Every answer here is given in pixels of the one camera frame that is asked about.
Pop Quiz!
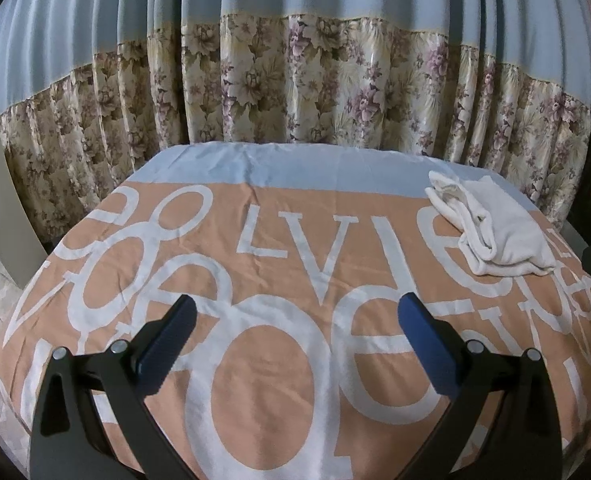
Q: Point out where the white leaning board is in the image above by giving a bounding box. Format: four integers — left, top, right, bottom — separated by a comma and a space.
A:
0, 140, 47, 288

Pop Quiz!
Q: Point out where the orange white lettered blanket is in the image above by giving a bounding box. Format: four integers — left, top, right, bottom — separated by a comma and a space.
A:
0, 143, 591, 479

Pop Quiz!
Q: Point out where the white knit sweater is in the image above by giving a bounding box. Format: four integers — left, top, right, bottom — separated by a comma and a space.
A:
425, 171, 556, 278

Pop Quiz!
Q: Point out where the blue floral curtain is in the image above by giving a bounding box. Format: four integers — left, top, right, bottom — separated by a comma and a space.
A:
0, 0, 591, 242

